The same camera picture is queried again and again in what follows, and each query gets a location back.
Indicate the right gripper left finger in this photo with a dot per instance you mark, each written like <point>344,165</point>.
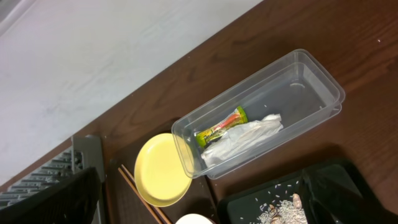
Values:
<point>72,200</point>

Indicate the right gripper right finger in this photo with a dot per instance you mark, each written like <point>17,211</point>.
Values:
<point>325,200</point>

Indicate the rice and food scraps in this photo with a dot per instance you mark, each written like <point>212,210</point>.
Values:
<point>285,207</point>

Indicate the yellow plastic plate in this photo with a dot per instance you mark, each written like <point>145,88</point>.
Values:
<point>158,173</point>

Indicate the white napkin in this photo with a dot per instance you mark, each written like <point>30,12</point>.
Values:
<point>240,138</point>

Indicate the white bowl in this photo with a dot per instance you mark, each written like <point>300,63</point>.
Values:
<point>194,218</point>

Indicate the green yellow snack wrapper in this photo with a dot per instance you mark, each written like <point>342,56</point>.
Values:
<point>237,117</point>

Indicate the black waste tray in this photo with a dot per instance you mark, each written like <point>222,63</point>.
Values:
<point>244,207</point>

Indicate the grey plastic dishwasher rack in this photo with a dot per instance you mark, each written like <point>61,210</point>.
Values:
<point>85,152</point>

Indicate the clear plastic waste bin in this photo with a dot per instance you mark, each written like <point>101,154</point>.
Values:
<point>296,88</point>

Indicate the dark brown serving tray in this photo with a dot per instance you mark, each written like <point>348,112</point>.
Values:
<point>124,205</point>

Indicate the left wooden chopstick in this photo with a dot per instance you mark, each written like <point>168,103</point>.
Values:
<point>148,207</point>

